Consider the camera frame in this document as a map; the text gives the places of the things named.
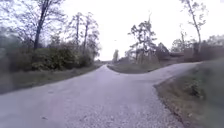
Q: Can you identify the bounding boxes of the small distant tree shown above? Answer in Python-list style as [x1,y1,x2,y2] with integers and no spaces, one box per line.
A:
[112,48,120,64]

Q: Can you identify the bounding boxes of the grass patch between roads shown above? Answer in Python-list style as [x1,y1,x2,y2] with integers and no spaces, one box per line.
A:
[106,58,188,75]

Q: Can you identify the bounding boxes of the grey asphalt road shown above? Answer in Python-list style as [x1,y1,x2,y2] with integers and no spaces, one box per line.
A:
[0,61,203,128]

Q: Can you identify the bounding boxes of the ragged sparse tree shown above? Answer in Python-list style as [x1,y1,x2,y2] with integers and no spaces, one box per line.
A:
[127,13,160,64]

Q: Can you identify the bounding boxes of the row of dark bushes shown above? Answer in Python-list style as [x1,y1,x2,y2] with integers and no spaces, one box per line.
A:
[0,32,96,73]

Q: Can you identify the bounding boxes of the grass verge with bushes behind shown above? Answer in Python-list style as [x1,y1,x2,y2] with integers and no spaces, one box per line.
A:
[0,62,103,95]

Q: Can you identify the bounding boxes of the tall dark-trunked tree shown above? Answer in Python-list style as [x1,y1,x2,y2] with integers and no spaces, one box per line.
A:
[18,0,68,51]

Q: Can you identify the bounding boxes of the tall thin tree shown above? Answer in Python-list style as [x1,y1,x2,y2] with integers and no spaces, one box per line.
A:
[179,0,210,54]

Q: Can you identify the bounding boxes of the grass verge with weeds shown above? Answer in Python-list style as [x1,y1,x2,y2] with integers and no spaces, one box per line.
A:
[153,59,224,128]

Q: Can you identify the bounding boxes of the bushes and trees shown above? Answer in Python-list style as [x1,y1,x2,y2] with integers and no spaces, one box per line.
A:
[169,34,224,63]

